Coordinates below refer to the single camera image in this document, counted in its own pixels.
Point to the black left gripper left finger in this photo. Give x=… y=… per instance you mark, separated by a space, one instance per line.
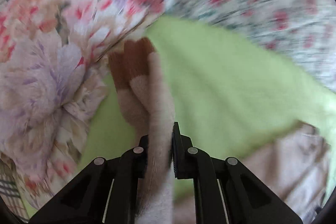
x=105 y=191

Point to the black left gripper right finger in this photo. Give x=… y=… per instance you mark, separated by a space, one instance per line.
x=226 y=191

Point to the beige knitted sweater brown trim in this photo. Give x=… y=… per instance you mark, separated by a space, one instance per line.
x=147 y=105

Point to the plaid checkered blanket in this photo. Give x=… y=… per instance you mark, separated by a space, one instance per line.
x=10 y=197

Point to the light green bed sheet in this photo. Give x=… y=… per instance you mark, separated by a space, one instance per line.
x=232 y=98

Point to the purple pink floral pillow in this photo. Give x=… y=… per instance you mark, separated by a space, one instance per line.
x=53 y=62

